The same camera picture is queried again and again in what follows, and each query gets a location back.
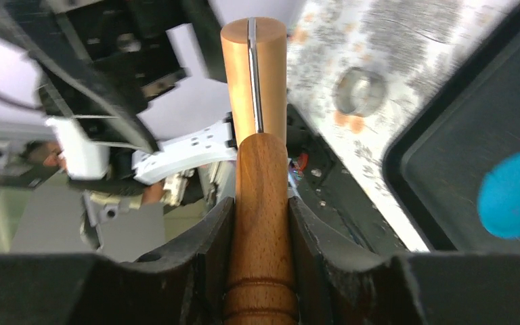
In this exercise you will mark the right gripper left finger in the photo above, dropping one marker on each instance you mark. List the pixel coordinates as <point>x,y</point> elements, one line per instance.
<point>181,282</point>

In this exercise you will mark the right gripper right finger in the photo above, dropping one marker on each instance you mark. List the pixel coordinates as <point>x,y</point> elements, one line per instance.
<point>339,282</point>

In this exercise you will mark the wooden dough roller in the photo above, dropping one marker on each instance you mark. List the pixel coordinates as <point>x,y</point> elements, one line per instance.
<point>260,285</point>

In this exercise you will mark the blue dough piece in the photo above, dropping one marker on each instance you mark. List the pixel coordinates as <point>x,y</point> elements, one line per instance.
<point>498,202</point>

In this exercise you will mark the black plastic tray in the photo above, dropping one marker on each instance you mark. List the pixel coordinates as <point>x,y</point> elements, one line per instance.
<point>435,166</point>

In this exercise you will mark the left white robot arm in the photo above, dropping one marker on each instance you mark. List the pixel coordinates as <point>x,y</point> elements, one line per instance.
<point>101,63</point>

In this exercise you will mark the small glass bowl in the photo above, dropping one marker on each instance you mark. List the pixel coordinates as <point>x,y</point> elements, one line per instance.
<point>359,92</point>

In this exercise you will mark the floral tablecloth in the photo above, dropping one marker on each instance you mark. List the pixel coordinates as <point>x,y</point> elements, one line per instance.
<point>414,45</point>

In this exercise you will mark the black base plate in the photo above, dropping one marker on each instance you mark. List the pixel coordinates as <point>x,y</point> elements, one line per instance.
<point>330,191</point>

